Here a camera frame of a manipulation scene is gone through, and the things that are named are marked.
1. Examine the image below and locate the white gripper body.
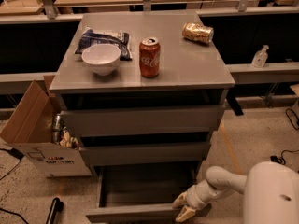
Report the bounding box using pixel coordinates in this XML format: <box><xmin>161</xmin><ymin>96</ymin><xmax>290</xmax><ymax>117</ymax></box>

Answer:
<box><xmin>186</xmin><ymin>184</ymin><xmax>209</xmax><ymax>210</ymax></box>

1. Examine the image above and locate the grey drawer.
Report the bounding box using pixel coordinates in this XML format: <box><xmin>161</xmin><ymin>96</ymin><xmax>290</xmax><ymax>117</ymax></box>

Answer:
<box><xmin>86</xmin><ymin>162</ymin><xmax>195</xmax><ymax>224</ymax></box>
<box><xmin>79</xmin><ymin>142</ymin><xmax>211</xmax><ymax>166</ymax></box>
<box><xmin>61</xmin><ymin>105</ymin><xmax>224</xmax><ymax>137</ymax></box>

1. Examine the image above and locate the gold can lying down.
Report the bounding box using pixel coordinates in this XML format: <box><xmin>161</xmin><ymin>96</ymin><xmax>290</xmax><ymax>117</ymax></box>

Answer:
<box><xmin>182</xmin><ymin>22</ymin><xmax>214</xmax><ymax>45</ymax></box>

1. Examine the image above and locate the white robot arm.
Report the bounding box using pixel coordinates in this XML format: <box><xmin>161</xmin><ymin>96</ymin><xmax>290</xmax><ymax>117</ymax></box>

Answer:
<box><xmin>173</xmin><ymin>161</ymin><xmax>299</xmax><ymax>224</ymax></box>

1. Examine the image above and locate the black power strip right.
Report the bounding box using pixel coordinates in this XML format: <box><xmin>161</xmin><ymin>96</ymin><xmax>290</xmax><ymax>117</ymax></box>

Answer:
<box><xmin>270</xmin><ymin>155</ymin><xmax>282</xmax><ymax>164</ymax></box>

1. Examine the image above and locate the red cola can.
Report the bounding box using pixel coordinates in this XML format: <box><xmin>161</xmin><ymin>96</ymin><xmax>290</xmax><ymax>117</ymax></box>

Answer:
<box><xmin>139</xmin><ymin>37</ymin><xmax>161</xmax><ymax>78</ymax></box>

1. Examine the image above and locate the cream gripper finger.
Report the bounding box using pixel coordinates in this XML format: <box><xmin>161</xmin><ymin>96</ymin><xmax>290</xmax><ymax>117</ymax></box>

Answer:
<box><xmin>172</xmin><ymin>192</ymin><xmax>187</xmax><ymax>208</ymax></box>
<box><xmin>176</xmin><ymin>205</ymin><xmax>196</xmax><ymax>223</ymax></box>

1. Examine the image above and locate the grey middle drawer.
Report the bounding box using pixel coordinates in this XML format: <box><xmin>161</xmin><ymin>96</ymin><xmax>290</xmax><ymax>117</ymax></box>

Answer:
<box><xmin>79</xmin><ymin>142</ymin><xmax>211</xmax><ymax>166</ymax></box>

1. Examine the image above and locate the open cardboard box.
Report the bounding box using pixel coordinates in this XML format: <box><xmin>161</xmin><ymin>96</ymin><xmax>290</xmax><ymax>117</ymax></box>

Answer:
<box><xmin>0</xmin><ymin>76</ymin><xmax>92</xmax><ymax>177</ymax></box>

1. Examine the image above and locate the white bowl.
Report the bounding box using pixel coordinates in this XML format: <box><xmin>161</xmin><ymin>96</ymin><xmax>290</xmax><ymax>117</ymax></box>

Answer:
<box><xmin>81</xmin><ymin>44</ymin><xmax>121</xmax><ymax>76</ymax></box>

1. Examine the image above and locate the blue white snack bag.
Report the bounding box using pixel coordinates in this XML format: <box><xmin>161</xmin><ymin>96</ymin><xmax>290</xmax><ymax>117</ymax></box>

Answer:
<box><xmin>74</xmin><ymin>28</ymin><xmax>132</xmax><ymax>61</ymax></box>

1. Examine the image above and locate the black device bottom left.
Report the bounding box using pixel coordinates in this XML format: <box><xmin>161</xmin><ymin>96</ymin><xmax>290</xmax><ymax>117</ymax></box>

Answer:
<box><xmin>46</xmin><ymin>197</ymin><xmax>64</xmax><ymax>224</ymax></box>

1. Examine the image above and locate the grey drawer cabinet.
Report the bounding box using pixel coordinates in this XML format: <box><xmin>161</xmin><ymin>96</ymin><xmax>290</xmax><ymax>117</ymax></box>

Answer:
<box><xmin>49</xmin><ymin>10</ymin><xmax>235</xmax><ymax>179</ymax></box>

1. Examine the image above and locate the grey bottom drawer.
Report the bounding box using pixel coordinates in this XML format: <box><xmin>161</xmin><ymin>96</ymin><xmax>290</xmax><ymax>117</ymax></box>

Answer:
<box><xmin>86</xmin><ymin>162</ymin><xmax>195</xmax><ymax>224</ymax></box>

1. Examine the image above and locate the clear sanitizer bottle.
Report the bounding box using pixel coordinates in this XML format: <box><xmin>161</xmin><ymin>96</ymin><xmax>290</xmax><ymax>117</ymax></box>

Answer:
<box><xmin>251</xmin><ymin>45</ymin><xmax>269</xmax><ymax>68</ymax></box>

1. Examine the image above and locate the silver can in box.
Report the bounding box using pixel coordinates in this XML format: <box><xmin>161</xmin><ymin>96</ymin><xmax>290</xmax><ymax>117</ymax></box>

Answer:
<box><xmin>52</xmin><ymin>114</ymin><xmax>63</xmax><ymax>143</ymax></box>

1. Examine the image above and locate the grey top drawer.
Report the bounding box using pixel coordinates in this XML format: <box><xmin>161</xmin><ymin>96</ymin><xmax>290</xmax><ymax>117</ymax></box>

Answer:
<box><xmin>61</xmin><ymin>105</ymin><xmax>224</xmax><ymax>137</ymax></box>

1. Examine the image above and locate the black power adapter left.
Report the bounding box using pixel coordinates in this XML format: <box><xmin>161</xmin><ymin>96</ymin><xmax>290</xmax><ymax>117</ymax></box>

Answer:
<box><xmin>9</xmin><ymin>148</ymin><xmax>24</xmax><ymax>160</ymax></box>

